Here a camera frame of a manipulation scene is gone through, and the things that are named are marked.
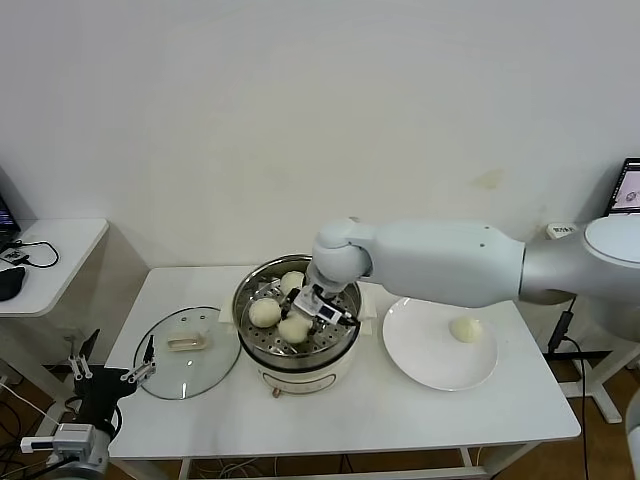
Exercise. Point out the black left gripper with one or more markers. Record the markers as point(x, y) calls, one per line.
point(100, 390)

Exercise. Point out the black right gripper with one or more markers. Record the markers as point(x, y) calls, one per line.
point(297, 295)

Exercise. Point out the white steamed baozi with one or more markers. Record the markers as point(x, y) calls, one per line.
point(265, 312)
point(293, 330)
point(466, 330)
point(292, 281)

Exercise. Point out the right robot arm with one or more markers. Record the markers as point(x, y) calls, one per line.
point(440, 260)

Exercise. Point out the stainless steel steamer basket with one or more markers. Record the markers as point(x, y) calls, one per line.
point(335, 336)

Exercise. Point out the white electric cooker base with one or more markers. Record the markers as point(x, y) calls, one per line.
point(300, 380)

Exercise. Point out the white round plate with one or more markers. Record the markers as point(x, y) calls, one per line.
point(425, 345)

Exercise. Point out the black computer mouse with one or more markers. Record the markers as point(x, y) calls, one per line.
point(10, 282)

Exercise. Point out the small grey usb adapter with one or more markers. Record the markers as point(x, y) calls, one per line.
point(14, 256)

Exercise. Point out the black open laptop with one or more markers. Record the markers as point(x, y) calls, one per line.
point(7, 220)

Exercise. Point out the small printed desk label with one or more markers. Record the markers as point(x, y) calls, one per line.
point(562, 230)

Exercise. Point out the white side desk with label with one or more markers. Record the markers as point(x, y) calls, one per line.
point(607, 400)

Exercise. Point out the grey open laptop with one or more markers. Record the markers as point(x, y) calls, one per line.
point(629, 187)

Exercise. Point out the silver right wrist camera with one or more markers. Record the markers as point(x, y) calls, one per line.
point(315, 307)

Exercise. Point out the white wall socket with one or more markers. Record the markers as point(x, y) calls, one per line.
point(74, 334)

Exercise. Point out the white metal table frame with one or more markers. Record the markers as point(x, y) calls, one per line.
point(400, 472)

